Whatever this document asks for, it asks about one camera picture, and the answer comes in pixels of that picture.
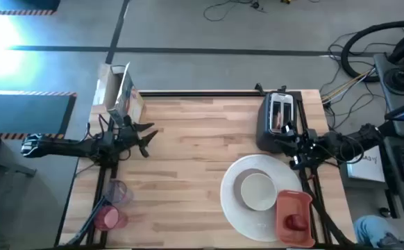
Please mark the blue cereal box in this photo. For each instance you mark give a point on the blue cereal box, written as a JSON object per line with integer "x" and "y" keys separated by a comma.
{"x": 118, "y": 93}

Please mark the black computer mouse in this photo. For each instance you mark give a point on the black computer mouse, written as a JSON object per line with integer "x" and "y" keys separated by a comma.
{"x": 384, "y": 212}

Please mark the black two-slot toaster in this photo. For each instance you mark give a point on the black two-slot toaster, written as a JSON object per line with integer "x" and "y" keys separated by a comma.
{"x": 268, "y": 121}

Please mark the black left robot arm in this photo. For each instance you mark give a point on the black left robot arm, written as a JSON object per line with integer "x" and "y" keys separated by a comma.
{"x": 66, "y": 146}

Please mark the grey desk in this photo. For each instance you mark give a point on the grey desk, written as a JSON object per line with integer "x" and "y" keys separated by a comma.
{"x": 382, "y": 69}

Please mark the red apple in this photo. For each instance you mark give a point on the red apple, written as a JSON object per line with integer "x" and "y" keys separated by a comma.
{"x": 295, "y": 222}

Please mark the clear bluish tumbler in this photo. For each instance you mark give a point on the clear bluish tumbler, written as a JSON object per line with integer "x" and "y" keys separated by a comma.
{"x": 118, "y": 191}

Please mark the white paper sheet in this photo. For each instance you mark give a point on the white paper sheet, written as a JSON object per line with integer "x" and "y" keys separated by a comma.
{"x": 365, "y": 170}

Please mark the red faceted tumbler with juice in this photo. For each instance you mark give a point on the red faceted tumbler with juice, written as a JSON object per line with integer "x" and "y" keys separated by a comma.
{"x": 106, "y": 218}

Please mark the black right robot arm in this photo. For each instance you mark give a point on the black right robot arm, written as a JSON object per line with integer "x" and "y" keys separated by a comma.
{"x": 344, "y": 144}

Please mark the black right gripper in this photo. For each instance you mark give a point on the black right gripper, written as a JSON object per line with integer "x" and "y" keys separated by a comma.
{"x": 304, "y": 147}

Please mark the white ceramic bowl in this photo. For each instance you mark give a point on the white ceramic bowl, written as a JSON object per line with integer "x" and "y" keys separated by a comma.
{"x": 258, "y": 192}

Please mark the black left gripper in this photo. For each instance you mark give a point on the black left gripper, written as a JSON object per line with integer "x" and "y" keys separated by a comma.
{"x": 127, "y": 139}

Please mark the person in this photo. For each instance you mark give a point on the person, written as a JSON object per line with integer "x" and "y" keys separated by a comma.
{"x": 372, "y": 229}

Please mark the dark mat with hazard edging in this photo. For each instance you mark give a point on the dark mat with hazard edging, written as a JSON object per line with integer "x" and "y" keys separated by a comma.
{"x": 21, "y": 114}
{"x": 32, "y": 4}

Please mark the white round woven placemat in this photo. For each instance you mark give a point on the white round woven placemat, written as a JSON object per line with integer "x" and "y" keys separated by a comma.
{"x": 233, "y": 208}

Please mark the grey side stand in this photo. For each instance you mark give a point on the grey side stand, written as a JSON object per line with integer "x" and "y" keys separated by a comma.
{"x": 4, "y": 166}

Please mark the orange plastic tray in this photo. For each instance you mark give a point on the orange plastic tray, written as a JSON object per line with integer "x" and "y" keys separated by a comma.
{"x": 294, "y": 201}

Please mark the toast slice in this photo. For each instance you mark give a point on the toast slice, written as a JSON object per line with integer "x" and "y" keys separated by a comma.
{"x": 276, "y": 121}

